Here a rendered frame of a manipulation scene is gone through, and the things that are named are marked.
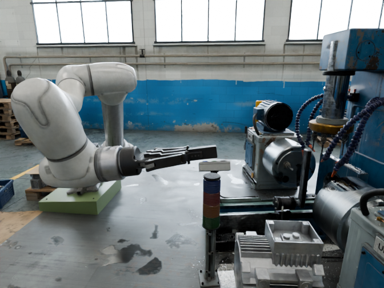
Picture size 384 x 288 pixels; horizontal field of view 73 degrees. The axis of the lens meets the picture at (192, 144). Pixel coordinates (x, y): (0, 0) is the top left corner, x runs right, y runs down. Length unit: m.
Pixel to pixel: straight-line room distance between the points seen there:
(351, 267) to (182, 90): 6.26
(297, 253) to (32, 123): 0.67
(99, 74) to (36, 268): 0.82
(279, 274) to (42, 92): 0.68
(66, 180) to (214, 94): 6.26
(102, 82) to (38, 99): 0.59
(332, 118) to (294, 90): 5.78
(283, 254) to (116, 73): 0.90
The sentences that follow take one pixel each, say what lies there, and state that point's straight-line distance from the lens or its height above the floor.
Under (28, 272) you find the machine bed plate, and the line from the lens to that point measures 1.29.
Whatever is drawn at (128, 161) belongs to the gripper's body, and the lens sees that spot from 0.64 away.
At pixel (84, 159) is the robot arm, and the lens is 0.66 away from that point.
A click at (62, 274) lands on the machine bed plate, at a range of 1.22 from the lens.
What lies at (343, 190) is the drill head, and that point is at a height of 1.15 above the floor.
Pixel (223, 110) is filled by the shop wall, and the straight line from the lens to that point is 6.86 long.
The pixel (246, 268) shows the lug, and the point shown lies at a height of 1.08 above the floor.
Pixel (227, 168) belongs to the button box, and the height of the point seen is 1.04.
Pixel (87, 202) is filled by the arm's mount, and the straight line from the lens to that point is 1.54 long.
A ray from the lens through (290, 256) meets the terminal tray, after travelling 0.75.
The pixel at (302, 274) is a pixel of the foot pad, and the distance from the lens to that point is 0.76.
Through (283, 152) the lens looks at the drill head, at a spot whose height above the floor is 1.13.
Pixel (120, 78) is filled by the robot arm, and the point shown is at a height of 1.53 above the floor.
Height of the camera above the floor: 1.55
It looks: 16 degrees down
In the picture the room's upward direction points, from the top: straight up
